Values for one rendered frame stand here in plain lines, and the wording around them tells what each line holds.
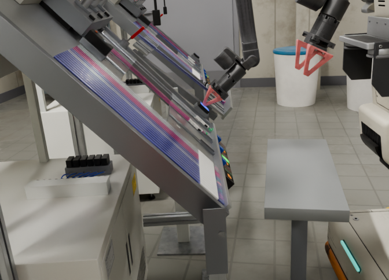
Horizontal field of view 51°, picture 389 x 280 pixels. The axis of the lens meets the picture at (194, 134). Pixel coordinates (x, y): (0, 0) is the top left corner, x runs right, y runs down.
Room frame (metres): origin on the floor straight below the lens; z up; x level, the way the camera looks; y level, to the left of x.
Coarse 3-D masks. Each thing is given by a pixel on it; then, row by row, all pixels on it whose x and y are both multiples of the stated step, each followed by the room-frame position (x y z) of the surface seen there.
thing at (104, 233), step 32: (32, 160) 1.53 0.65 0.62; (64, 160) 1.51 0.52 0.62; (0, 192) 1.25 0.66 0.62; (128, 192) 1.30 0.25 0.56; (32, 224) 1.02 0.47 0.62; (64, 224) 1.01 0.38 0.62; (96, 224) 1.00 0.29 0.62; (128, 224) 1.23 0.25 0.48; (32, 256) 0.87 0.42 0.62; (64, 256) 0.86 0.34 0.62; (96, 256) 0.85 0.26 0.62; (128, 256) 1.16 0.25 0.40
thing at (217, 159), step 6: (210, 126) 1.49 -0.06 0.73; (216, 138) 1.33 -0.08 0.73; (216, 144) 1.27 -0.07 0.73; (216, 150) 1.22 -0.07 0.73; (216, 156) 1.17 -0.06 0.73; (216, 162) 1.13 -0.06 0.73; (222, 168) 1.07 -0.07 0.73; (222, 174) 1.03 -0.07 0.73; (222, 180) 0.99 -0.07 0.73; (222, 186) 0.96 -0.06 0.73; (228, 192) 0.93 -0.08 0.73; (228, 198) 0.89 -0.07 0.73; (228, 204) 0.86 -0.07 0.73
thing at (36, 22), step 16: (0, 0) 0.95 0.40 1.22; (16, 16) 0.94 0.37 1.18; (32, 16) 1.03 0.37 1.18; (48, 16) 1.13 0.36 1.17; (32, 32) 0.93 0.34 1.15; (48, 32) 1.01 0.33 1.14; (64, 32) 1.11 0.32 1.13; (48, 48) 0.92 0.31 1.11; (64, 48) 1.00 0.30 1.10; (112, 64) 1.21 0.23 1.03
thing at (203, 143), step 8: (176, 104) 1.40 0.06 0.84; (168, 112) 1.25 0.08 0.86; (176, 112) 1.31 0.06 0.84; (184, 112) 1.39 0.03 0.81; (168, 120) 1.16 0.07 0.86; (176, 120) 1.22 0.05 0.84; (184, 120) 1.30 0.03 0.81; (176, 128) 1.14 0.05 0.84; (184, 128) 1.20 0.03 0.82; (192, 128) 1.29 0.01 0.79; (184, 136) 1.14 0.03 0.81; (192, 136) 1.20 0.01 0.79; (200, 136) 1.29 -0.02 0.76; (208, 136) 1.34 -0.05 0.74; (200, 144) 1.20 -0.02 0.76; (208, 144) 1.28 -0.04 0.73; (208, 152) 1.19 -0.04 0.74
